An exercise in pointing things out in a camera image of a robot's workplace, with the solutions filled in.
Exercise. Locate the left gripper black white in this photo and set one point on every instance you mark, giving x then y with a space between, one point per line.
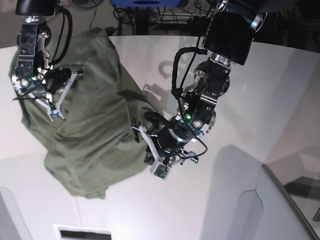
166 148

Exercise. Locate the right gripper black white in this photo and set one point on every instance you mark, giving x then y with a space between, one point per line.
48 89

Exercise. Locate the olive green t-shirt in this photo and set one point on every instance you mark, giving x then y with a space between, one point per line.
97 144

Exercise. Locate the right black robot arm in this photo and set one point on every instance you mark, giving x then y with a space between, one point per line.
35 35

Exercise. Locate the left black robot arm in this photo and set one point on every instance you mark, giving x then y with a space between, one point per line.
263 98

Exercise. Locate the blue box with oval hole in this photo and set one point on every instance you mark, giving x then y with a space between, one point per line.
145 3

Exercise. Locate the white curved panel right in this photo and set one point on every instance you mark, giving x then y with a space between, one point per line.
268 212

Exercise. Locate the white panel left corner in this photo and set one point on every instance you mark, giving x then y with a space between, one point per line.
12 223

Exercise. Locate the black power strip red light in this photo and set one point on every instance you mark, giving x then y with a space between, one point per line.
200 20

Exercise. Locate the black table leg post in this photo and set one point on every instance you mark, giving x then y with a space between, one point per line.
142 20

